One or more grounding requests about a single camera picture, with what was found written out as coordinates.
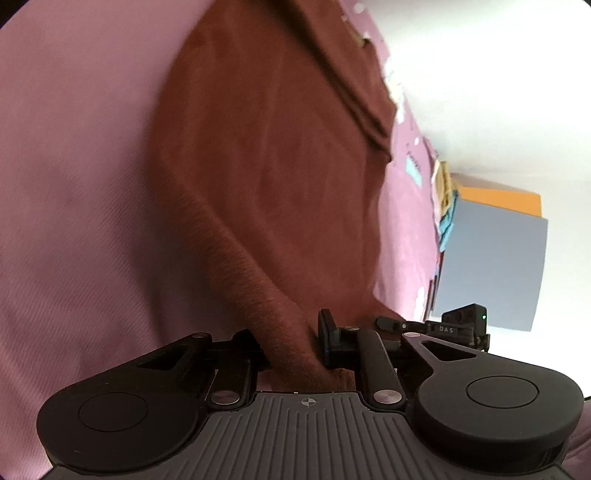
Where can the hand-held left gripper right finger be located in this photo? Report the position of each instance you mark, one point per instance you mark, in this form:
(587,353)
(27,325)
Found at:
(327,342)

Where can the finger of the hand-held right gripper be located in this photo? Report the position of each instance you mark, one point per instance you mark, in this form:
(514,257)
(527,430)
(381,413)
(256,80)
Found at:
(392,324)

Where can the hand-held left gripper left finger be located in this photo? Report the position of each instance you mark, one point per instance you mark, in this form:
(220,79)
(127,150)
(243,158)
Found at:
(245,347)

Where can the maroon knit sweater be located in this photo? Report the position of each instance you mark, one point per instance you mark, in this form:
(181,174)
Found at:
(277,184)

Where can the pile of colourful clothes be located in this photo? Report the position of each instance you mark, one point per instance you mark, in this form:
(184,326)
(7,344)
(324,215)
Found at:
(444,203)

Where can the grey cabinet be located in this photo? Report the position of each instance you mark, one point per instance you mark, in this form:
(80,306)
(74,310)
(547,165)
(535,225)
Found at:
(494,267)

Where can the pink floral bed sheet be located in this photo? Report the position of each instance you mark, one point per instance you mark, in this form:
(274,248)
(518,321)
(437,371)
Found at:
(69,184)

